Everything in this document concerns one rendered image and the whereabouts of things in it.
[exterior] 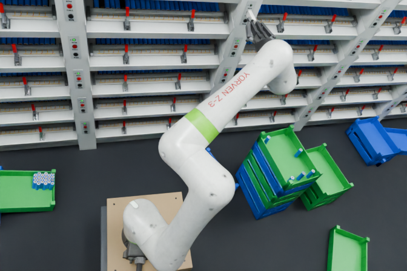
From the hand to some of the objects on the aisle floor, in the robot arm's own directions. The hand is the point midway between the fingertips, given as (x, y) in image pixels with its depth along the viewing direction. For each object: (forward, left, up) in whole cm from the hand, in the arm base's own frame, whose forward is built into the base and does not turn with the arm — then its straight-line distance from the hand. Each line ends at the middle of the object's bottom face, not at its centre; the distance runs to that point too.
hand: (251, 17), depth 137 cm
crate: (-43, +99, -92) cm, 142 cm away
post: (+14, +6, -99) cm, 100 cm away
